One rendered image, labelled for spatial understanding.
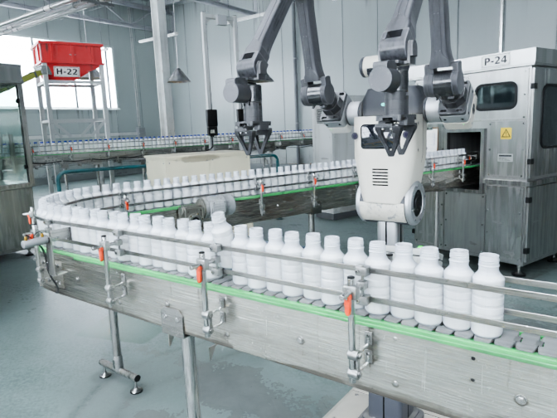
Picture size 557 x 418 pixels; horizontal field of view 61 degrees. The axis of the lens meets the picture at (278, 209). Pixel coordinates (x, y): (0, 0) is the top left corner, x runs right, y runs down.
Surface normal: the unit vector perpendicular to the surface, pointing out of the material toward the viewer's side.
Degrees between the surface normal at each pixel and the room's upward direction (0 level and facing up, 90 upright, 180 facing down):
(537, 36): 90
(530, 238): 90
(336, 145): 90
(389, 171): 90
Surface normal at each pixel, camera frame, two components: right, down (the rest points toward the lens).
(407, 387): -0.58, 0.16
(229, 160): 0.58, 0.11
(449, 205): -0.81, 0.13
